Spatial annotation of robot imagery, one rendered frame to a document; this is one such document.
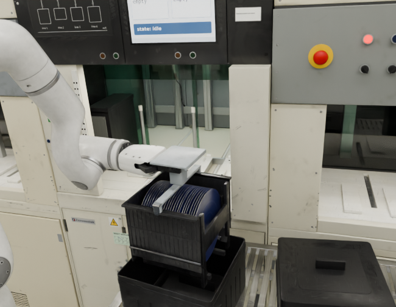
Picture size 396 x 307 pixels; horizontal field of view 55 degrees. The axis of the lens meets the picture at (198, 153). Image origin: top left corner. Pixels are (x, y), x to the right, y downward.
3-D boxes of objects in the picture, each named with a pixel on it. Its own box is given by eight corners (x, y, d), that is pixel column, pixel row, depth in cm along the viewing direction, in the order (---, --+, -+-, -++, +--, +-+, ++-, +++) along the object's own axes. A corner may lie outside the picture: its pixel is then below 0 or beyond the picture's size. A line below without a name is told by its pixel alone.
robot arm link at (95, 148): (101, 159, 97) (117, 133, 102) (61, 153, 102) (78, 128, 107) (114, 178, 103) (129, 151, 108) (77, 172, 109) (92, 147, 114)
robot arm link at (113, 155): (128, 162, 108) (137, 163, 107) (109, 175, 101) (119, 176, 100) (125, 134, 105) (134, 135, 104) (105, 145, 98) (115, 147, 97)
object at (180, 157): (172, 228, 121) (164, 135, 109) (233, 241, 113) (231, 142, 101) (130, 276, 101) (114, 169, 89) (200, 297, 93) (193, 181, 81)
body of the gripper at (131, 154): (135, 161, 108) (170, 165, 103) (114, 175, 99) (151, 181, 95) (132, 136, 105) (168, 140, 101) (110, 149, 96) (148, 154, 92)
